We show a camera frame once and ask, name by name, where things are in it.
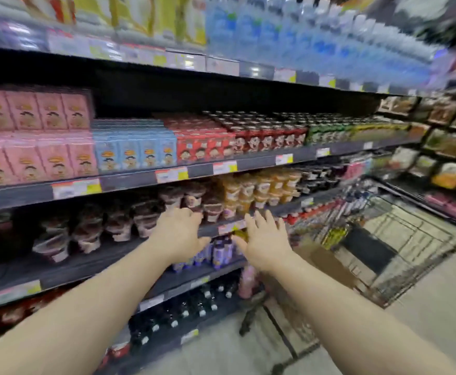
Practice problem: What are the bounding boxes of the person's left hand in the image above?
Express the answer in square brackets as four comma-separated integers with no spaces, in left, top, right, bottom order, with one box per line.
[148,208,212,266]

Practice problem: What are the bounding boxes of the brown cardboard box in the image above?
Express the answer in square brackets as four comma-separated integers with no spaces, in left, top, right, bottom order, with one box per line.
[292,244,360,292]

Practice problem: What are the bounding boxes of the group of pink drink packs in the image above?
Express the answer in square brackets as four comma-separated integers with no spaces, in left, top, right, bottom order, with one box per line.
[343,159,373,182]

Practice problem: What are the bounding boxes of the row of red juice bottles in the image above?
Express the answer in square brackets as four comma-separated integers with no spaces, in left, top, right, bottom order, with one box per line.
[286,206,330,227]

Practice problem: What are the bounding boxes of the row of purple white pouches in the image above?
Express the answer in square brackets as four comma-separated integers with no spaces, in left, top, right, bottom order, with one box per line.
[171,236,248,272]

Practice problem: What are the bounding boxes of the group of dark jelly cups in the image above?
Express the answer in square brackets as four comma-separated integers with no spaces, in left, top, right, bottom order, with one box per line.
[296,164,346,194]

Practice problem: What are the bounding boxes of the group of orange fruit cups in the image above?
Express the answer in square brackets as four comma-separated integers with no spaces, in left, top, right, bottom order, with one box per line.
[218,169,303,219]

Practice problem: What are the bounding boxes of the person's left forearm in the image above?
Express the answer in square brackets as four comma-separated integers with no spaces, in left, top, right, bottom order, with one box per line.
[0,242,174,375]

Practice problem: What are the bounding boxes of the row of green milk cans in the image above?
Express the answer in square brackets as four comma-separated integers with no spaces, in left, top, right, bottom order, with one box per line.
[274,112,353,145]

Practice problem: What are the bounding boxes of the group of hanging snack packets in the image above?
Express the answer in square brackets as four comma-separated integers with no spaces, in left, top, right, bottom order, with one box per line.
[376,73,456,192]

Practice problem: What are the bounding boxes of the pink packet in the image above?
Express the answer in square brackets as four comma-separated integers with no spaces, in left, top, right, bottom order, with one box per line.
[237,265,258,299]

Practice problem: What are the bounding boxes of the person's right hand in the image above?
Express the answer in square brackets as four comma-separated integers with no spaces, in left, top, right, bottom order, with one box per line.
[232,209,295,274]

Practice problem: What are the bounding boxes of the row of pale blue bottles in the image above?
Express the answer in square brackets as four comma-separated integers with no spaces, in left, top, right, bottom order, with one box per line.
[204,0,447,89]

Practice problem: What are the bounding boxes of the group of red fruit cups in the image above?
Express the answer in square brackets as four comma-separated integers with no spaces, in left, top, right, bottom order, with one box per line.
[32,181,225,264]

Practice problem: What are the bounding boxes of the person's right forearm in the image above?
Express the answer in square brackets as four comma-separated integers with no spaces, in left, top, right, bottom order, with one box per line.
[261,255,456,375]

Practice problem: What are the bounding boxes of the row of yellow wrapped bottles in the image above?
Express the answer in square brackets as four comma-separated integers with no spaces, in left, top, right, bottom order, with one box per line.
[68,0,207,45]

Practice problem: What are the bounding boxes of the row of yellow milk cans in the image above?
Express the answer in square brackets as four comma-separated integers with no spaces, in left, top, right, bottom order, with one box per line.
[349,117,410,141]

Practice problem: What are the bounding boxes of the row of red milk cans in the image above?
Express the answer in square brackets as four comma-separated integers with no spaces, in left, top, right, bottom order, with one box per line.
[204,110,309,153]

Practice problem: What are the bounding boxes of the black snack display rack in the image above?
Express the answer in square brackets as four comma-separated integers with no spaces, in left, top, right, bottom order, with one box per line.
[368,73,456,231]

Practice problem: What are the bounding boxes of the stack of blue milk cartons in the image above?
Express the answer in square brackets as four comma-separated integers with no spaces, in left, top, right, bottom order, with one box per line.
[92,119,178,174]

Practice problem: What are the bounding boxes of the row of dark white-capped bottles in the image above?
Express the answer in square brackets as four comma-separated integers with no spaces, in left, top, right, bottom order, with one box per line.
[128,281,240,348]

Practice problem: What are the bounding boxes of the stack of pink milk cartons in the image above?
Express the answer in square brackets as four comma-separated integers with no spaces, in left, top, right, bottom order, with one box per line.
[0,87,98,186]

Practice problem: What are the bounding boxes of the grey wire shopping cart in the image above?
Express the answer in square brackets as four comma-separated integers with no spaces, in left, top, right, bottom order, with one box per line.
[237,183,456,375]

